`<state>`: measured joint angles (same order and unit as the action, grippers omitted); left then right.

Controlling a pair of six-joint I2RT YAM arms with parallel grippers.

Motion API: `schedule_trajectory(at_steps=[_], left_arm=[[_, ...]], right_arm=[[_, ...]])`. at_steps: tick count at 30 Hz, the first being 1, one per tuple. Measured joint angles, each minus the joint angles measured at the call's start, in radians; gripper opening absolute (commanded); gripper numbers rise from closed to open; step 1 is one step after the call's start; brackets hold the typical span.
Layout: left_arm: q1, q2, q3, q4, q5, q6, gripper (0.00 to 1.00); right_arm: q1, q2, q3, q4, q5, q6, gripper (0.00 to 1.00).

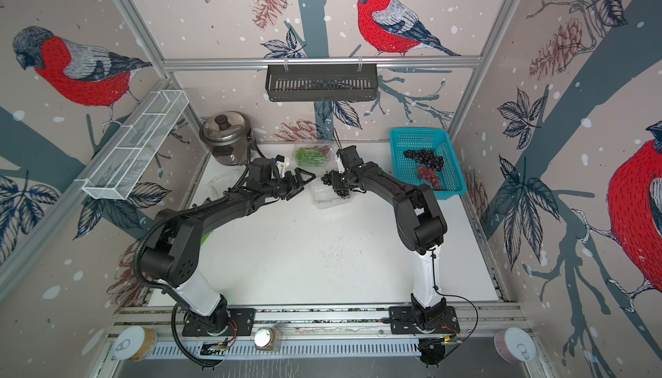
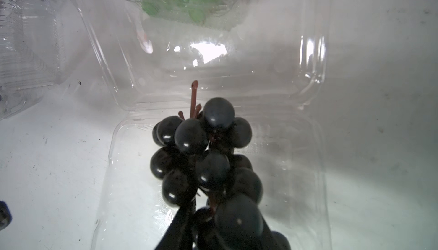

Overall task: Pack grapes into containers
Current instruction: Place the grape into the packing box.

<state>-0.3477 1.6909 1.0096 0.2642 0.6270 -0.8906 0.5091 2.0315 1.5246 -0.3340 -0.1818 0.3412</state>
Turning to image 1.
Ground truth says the white wire mesh shelf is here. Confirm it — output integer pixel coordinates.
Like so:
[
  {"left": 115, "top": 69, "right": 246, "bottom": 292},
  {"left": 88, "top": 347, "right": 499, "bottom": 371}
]
[{"left": 82, "top": 90, "right": 189, "bottom": 200}]

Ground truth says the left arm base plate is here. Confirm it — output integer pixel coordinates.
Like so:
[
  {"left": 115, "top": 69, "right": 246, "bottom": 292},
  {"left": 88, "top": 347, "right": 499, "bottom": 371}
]
[{"left": 183, "top": 307, "right": 256, "bottom": 338}]

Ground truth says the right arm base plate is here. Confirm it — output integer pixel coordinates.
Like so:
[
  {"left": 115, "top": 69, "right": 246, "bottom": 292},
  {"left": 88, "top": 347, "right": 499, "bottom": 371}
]
[{"left": 382, "top": 302, "right": 460, "bottom": 335}]

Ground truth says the pink red grape bunch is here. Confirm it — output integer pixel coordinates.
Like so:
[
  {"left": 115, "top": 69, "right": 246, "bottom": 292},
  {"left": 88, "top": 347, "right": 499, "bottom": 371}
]
[{"left": 417, "top": 165, "right": 444, "bottom": 191}]

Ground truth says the white tape roll right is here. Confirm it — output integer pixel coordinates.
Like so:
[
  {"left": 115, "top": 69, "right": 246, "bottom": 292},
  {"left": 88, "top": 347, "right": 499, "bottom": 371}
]
[{"left": 494, "top": 327, "right": 537, "bottom": 364}]

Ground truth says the black grape bunch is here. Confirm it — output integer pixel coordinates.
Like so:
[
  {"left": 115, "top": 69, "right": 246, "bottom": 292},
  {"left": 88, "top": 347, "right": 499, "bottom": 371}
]
[{"left": 322, "top": 171, "right": 352, "bottom": 199}]

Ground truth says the black hanging wire basket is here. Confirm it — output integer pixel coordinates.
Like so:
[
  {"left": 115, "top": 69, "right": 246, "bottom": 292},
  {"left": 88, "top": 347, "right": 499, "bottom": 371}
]
[{"left": 265, "top": 64, "right": 379, "bottom": 102}]

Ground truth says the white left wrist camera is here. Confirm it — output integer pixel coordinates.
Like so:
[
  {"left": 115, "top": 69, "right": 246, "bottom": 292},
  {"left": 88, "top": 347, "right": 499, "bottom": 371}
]
[{"left": 273, "top": 155, "right": 290, "bottom": 172}]

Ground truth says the green grape bunch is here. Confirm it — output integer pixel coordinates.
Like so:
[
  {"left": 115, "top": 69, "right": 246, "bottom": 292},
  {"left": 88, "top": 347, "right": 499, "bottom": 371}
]
[{"left": 294, "top": 147, "right": 329, "bottom": 167}]

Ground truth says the teal plastic basket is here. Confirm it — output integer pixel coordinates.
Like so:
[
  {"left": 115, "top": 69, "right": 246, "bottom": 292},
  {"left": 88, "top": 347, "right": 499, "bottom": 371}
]
[{"left": 390, "top": 128, "right": 467, "bottom": 200}]

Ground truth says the dark purple grape bunch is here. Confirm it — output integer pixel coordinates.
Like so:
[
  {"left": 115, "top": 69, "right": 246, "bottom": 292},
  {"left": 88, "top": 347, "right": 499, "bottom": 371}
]
[{"left": 403, "top": 149, "right": 445, "bottom": 172}]

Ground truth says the white tape roll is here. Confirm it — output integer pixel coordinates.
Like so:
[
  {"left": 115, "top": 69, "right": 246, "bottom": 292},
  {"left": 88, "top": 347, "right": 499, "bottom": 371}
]
[
  {"left": 113, "top": 326, "right": 158, "bottom": 362},
  {"left": 494, "top": 327, "right": 537, "bottom": 364}
]

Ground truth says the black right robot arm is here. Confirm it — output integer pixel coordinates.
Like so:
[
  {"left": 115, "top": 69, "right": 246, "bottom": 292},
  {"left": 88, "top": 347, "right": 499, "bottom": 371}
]
[{"left": 322, "top": 145, "right": 448, "bottom": 331}]

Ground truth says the silver rice cooker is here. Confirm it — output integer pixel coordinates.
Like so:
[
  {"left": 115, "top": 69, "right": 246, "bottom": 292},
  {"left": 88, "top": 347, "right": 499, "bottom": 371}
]
[{"left": 199, "top": 111, "right": 252, "bottom": 166}]

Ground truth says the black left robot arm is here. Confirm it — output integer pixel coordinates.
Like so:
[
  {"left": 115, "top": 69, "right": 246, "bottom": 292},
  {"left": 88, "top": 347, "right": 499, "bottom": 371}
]
[{"left": 133, "top": 154, "right": 317, "bottom": 336}]

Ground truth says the white tape roll left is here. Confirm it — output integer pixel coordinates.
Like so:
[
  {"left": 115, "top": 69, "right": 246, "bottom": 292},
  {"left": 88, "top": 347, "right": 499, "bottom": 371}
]
[{"left": 113, "top": 326, "right": 158, "bottom": 362}]

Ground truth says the clear clamshell container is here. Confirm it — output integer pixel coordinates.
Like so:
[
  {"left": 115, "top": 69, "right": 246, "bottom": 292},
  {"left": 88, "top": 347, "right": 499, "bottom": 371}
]
[
  {"left": 307, "top": 179, "right": 351, "bottom": 209},
  {"left": 208, "top": 169, "right": 242, "bottom": 201},
  {"left": 293, "top": 145, "right": 331, "bottom": 167}
]

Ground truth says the small round silver light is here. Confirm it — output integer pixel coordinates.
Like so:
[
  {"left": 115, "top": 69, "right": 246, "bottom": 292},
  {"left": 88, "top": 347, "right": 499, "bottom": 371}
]
[{"left": 253, "top": 327, "right": 279, "bottom": 351}]

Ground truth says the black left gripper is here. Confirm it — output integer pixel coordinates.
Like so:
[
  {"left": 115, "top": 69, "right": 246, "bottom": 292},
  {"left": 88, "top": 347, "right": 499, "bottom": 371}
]
[{"left": 261, "top": 168, "right": 315, "bottom": 200}]

